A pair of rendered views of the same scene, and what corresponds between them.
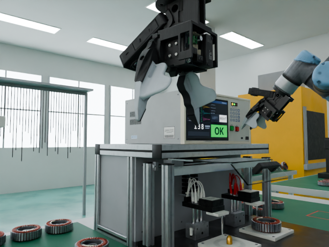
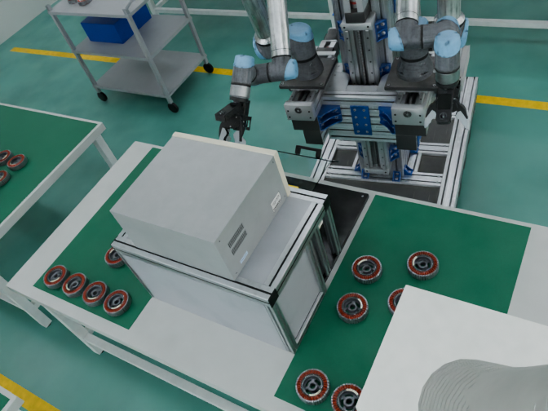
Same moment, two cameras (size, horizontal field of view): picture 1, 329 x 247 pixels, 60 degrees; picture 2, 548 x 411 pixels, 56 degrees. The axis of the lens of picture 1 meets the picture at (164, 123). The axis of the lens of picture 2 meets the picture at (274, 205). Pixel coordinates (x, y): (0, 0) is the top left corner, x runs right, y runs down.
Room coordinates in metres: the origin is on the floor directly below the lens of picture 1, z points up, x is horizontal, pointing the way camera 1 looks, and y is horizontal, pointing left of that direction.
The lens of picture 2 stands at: (1.21, 1.18, 2.40)
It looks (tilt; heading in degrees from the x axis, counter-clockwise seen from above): 46 degrees down; 265
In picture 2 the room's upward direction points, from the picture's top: 21 degrees counter-clockwise
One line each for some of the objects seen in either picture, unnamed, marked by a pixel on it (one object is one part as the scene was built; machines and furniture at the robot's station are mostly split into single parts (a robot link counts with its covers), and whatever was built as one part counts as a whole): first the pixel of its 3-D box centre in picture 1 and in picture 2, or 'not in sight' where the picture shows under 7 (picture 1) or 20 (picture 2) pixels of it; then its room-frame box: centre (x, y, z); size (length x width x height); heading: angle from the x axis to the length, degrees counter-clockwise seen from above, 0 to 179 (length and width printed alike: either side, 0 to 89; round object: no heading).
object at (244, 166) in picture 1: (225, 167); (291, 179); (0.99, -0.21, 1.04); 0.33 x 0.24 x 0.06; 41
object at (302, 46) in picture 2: not in sight; (298, 40); (0.66, -0.84, 1.20); 0.13 x 0.12 x 0.14; 152
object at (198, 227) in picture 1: (197, 229); not in sight; (1.09, -0.12, 0.80); 0.08 x 0.05 x 0.06; 131
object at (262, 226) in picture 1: (266, 224); not in sight; (1.14, -0.40, 0.80); 0.11 x 0.11 x 0.04
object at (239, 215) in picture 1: (235, 217); not in sight; (1.25, -0.30, 0.80); 0.08 x 0.05 x 0.06; 131
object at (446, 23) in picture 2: not in sight; (441, 34); (0.40, -0.11, 1.45); 0.11 x 0.11 x 0.08; 57
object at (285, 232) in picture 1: (266, 230); not in sight; (1.14, -0.40, 0.78); 0.15 x 0.15 x 0.01; 41
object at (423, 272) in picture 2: not in sight; (422, 265); (0.68, 0.21, 0.77); 0.11 x 0.11 x 0.04
